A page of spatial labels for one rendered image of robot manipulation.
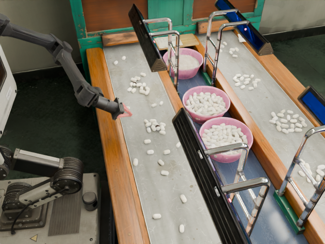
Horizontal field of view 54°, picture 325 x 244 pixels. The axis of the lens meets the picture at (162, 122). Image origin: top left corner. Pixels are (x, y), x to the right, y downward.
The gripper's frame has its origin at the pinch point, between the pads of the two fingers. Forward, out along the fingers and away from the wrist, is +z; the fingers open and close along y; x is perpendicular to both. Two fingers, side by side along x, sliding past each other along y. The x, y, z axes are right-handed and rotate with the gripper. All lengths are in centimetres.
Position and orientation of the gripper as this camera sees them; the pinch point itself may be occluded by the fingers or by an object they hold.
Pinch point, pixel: (130, 114)
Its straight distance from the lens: 156.6
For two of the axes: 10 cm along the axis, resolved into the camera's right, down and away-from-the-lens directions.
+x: -6.0, 6.8, 4.2
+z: 7.6, 3.1, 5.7
